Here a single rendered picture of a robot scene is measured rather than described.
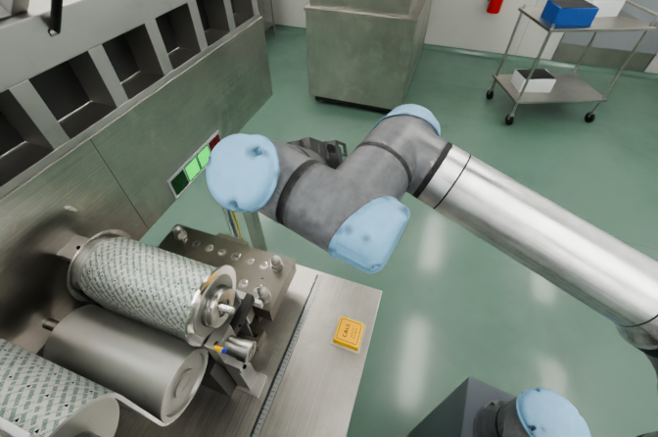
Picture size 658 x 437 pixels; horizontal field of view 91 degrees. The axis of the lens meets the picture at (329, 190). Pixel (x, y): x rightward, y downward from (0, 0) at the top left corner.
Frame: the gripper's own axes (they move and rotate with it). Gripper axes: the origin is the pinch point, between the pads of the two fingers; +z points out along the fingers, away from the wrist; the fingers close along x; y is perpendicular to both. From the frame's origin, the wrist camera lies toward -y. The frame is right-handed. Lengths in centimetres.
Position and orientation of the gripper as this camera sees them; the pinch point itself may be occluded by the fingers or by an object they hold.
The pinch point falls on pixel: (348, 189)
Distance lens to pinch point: 63.0
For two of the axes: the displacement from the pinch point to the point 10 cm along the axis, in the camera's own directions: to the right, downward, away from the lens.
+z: 3.5, -0.2, 9.4
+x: -9.2, 1.7, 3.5
